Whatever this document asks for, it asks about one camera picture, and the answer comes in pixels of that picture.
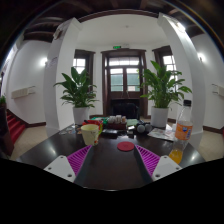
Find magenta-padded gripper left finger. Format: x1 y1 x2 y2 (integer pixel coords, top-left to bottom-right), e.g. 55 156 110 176
43 144 101 188

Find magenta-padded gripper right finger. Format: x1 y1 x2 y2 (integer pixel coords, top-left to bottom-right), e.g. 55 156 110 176
133 144 183 186

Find orange soda plastic bottle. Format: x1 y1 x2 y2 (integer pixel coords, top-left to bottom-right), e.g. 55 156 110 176
168 99 194 165

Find flat round red coaster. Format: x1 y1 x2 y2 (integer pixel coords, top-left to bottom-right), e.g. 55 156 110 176
116 141 136 153

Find printed paper leaflet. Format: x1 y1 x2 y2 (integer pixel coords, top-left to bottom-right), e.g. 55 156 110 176
147 127 175 142

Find grey-headed microphone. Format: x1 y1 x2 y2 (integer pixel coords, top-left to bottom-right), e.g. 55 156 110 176
144 123 154 134
135 123 146 135

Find green notebook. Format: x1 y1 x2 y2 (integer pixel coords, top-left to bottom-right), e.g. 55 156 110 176
126 118 139 127

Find flat black device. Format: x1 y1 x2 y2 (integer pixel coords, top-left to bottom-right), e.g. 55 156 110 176
101 129 118 138

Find red box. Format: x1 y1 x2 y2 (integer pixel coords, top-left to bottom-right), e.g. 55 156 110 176
82 119 104 134

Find black chair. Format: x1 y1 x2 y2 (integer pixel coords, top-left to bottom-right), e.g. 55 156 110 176
110 99 141 120

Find smaller potted leafy plant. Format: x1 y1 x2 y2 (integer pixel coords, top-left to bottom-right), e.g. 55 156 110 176
53 66 100 126

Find red carpeted staircase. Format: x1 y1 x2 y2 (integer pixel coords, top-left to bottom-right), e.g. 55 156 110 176
5 109 28 144

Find larger potted leafy plant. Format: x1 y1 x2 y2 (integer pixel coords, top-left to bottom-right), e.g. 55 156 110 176
139 59 193 129

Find dark wooden glazed door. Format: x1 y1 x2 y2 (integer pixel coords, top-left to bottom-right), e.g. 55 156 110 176
100 48 149 118

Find dark-framed window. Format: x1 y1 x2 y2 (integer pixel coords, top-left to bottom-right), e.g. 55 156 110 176
72 49 96 94
152 45 178 91

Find cream mug with green handle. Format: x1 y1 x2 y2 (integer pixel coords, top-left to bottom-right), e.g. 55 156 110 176
80 122 103 147

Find white wall radiator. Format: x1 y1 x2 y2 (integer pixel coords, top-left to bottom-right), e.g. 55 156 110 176
211 83 224 98
10 85 37 100

